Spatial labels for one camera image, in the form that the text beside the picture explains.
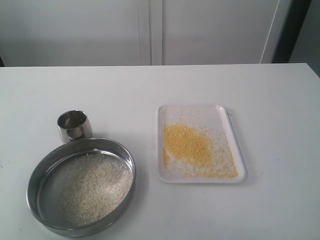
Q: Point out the clear plastic tray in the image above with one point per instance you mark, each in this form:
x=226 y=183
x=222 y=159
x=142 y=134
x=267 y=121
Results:
x=231 y=140

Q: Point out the yellow-white powder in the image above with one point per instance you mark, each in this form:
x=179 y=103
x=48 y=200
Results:
x=95 y=185

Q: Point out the round steel mesh sieve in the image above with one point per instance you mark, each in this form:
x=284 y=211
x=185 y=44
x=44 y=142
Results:
x=43 y=194

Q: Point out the yellow sifted fine grains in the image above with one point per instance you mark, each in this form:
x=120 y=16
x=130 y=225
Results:
x=195 y=144

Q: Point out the stainless steel cup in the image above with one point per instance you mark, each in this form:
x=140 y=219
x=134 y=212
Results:
x=73 y=125

